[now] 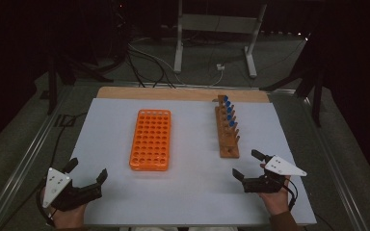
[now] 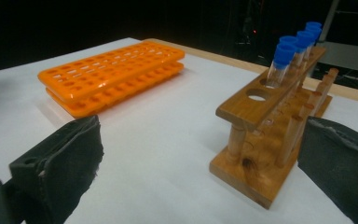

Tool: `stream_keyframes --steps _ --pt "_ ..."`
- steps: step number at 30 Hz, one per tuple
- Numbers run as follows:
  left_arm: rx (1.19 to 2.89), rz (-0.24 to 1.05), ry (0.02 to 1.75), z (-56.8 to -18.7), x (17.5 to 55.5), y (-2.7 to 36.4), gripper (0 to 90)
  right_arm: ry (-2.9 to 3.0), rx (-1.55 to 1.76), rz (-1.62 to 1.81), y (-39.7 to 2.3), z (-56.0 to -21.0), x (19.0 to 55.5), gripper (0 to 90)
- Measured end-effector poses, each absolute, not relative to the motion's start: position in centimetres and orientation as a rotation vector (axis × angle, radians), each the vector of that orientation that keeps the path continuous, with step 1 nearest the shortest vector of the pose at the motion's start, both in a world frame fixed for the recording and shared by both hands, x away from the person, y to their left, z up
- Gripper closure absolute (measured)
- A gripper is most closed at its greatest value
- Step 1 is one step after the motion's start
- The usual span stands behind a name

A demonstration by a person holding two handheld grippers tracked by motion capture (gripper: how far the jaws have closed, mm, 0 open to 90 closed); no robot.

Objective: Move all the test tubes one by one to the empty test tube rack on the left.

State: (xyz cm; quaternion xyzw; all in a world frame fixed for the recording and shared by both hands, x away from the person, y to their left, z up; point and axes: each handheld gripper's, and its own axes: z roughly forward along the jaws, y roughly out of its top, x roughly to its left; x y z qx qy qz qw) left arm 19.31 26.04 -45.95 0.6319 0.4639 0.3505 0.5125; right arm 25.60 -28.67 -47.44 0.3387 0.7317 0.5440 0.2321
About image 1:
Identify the person's right hand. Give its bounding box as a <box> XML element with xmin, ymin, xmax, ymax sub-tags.
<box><xmin>258</xmin><ymin>163</ymin><xmax>293</xmax><ymax>217</ymax></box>

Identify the thin black floor cable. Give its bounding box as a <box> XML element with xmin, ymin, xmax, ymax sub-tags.
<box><xmin>0</xmin><ymin>111</ymin><xmax>90</xmax><ymax>231</ymax></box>

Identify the white floor cable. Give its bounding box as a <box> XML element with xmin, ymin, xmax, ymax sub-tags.
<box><xmin>127</xmin><ymin>42</ymin><xmax>225</xmax><ymax>88</ymax></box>

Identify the black tripod stand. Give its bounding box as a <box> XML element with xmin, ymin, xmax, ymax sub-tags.
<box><xmin>259</xmin><ymin>32</ymin><xmax>326</xmax><ymax>128</ymax></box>
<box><xmin>46</xmin><ymin>51</ymin><xmax>124</xmax><ymax>116</ymax></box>

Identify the person's left hand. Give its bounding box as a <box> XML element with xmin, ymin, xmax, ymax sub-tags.
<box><xmin>46</xmin><ymin>201</ymin><xmax>89</xmax><ymax>229</ymax></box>

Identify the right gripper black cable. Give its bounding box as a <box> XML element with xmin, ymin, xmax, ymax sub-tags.
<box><xmin>282</xmin><ymin>178</ymin><xmax>300</xmax><ymax>212</ymax></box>

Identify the black floor bracket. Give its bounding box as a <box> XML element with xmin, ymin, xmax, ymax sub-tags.
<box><xmin>53</xmin><ymin>114</ymin><xmax>77</xmax><ymax>128</ymax></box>

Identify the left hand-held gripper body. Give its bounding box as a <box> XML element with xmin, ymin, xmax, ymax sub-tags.
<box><xmin>41</xmin><ymin>167</ymin><xmax>104</xmax><ymax>213</ymax></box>

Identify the grey metal frame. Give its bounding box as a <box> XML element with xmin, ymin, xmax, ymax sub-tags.
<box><xmin>0</xmin><ymin>80</ymin><xmax>370</xmax><ymax>231</ymax></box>

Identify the orange plastic test tube rack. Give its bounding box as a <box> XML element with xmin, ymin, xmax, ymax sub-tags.
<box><xmin>128</xmin><ymin>109</ymin><xmax>172</xmax><ymax>172</ymax></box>

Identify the white board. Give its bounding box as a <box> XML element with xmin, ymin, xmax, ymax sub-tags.
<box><xmin>65</xmin><ymin>97</ymin><xmax>318</xmax><ymax>227</ymax></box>

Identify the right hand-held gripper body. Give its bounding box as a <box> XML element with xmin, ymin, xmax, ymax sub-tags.
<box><xmin>242</xmin><ymin>155</ymin><xmax>308</xmax><ymax>194</ymax></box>

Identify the wooden test tube rack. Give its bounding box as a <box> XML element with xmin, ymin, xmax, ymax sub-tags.
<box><xmin>212</xmin><ymin>94</ymin><xmax>241</xmax><ymax>159</ymax></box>

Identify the grey metal stand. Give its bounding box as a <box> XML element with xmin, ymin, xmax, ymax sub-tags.
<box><xmin>172</xmin><ymin>0</ymin><xmax>269</xmax><ymax>79</ymax></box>

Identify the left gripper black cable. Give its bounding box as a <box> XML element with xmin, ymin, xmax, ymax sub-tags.
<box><xmin>35</xmin><ymin>186</ymin><xmax>57</xmax><ymax>227</ymax></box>

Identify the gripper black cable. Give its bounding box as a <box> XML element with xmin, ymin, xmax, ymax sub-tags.
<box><xmin>35</xmin><ymin>186</ymin><xmax>57</xmax><ymax>227</ymax></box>
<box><xmin>282</xmin><ymin>178</ymin><xmax>300</xmax><ymax>212</ymax></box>

